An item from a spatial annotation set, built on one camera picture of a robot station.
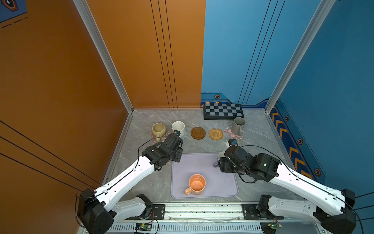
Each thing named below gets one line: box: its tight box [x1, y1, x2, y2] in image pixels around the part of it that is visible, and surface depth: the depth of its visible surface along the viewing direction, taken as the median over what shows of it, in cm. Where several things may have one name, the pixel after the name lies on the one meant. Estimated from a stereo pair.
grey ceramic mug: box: [231, 117, 246, 137], surface depth 99 cm
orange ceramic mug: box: [184, 173, 206, 196], surface depth 78 cm
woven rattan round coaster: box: [208, 128, 224, 141], surface depth 107 cm
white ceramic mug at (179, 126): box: [171, 120, 187, 139], surface depth 101 cm
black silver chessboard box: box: [203, 102, 245, 120], surface depth 118 cm
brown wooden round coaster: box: [190, 126, 206, 140], surface depth 107 cm
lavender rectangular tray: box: [170, 153, 239, 199], surface depth 84 cm
